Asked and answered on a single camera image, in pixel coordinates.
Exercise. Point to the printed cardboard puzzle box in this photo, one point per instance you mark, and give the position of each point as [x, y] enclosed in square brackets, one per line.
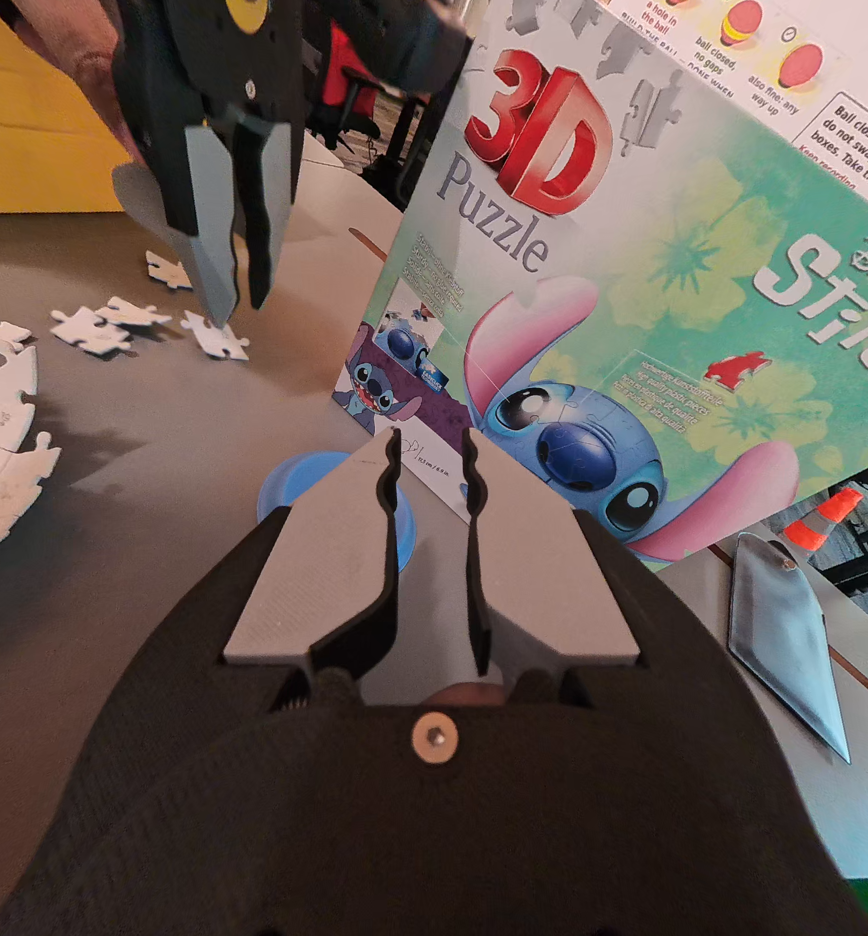
[660, 256]

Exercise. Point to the blue round plastic stand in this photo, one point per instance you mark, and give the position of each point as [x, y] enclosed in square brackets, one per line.
[309, 472]

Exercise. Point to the red backed office chair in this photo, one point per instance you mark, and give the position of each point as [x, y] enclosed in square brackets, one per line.
[353, 73]

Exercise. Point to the orange traffic cone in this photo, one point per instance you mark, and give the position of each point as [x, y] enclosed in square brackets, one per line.
[821, 523]

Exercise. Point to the person's left hand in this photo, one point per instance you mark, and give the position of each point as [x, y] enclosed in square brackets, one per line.
[83, 44]

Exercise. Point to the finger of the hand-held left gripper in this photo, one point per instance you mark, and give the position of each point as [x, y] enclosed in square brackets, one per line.
[211, 219]
[279, 175]

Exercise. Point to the white flat base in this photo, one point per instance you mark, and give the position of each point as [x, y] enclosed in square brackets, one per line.
[777, 636]

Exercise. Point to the white instruction card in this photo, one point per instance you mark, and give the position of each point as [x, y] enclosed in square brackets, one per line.
[843, 88]

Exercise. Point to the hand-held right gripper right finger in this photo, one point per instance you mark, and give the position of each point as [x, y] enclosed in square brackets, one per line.
[551, 585]

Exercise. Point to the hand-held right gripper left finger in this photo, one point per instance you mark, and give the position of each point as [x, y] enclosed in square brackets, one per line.
[309, 585]

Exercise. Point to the yellow plastic bin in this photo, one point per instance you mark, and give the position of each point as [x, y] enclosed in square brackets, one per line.
[24, 146]

